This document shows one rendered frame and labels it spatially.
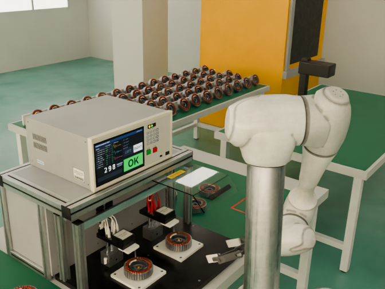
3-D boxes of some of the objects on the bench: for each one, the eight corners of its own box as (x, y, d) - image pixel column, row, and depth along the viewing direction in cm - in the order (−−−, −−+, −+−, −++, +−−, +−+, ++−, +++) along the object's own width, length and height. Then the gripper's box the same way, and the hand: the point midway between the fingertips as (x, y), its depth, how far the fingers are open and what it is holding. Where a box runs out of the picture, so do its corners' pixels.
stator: (197, 243, 202) (197, 236, 201) (180, 256, 194) (180, 248, 192) (176, 234, 208) (176, 227, 207) (159, 246, 200) (159, 238, 199)
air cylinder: (123, 259, 193) (122, 247, 191) (109, 268, 188) (109, 256, 186) (114, 254, 196) (114, 242, 194) (101, 262, 190) (99, 251, 188)
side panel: (55, 277, 185) (47, 203, 173) (48, 281, 183) (40, 206, 171) (13, 250, 201) (4, 181, 189) (7, 254, 199) (-4, 184, 187)
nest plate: (203, 246, 203) (203, 243, 203) (181, 262, 192) (181, 260, 191) (176, 234, 211) (176, 231, 211) (153, 249, 200) (153, 246, 200)
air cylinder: (162, 234, 211) (162, 223, 209) (151, 241, 206) (150, 230, 204) (154, 230, 214) (154, 219, 212) (142, 237, 208) (142, 226, 206)
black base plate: (247, 250, 205) (248, 245, 204) (145, 336, 157) (145, 330, 156) (164, 214, 231) (164, 210, 230) (55, 279, 184) (54, 274, 183)
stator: (158, 270, 185) (158, 262, 183) (140, 285, 176) (140, 277, 175) (137, 260, 190) (137, 252, 189) (117, 274, 182) (117, 266, 180)
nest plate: (166, 273, 185) (166, 270, 185) (139, 293, 174) (139, 290, 173) (137, 258, 193) (137, 256, 193) (110, 277, 182) (110, 274, 182)
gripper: (246, 270, 165) (202, 275, 179) (281, 239, 183) (238, 246, 197) (238, 250, 164) (195, 256, 179) (273, 221, 183) (231, 229, 197)
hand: (219, 250), depth 187 cm, fingers open, 13 cm apart
